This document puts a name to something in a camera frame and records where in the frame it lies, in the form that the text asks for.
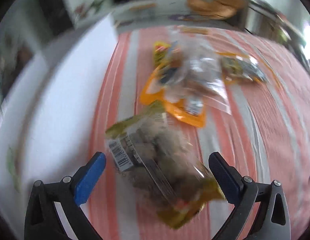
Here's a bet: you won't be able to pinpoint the orange bordered snack pouch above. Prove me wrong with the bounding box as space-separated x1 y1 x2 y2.
140 41 205 128

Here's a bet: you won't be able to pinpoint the clear bag brown biscuits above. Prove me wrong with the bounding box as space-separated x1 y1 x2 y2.
168 27 231 114

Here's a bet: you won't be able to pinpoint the yellow bordered snack pouch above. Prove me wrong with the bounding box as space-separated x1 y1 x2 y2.
217 52 268 84

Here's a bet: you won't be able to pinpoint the white cardboard box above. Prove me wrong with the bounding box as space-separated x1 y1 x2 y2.
0 15 118 239

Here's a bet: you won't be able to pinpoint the small wooden bench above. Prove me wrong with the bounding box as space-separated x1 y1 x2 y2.
129 3 157 12

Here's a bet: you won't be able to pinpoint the gold clear cookie bag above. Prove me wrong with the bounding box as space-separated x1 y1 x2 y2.
105 101 225 229

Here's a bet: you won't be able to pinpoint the orange lounge chair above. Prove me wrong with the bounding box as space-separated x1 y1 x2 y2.
186 0 246 20

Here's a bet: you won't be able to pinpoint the black tall cabinet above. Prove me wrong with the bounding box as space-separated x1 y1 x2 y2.
38 0 73 36

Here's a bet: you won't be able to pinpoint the small snack packet far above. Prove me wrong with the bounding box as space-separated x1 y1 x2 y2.
180 27 209 35

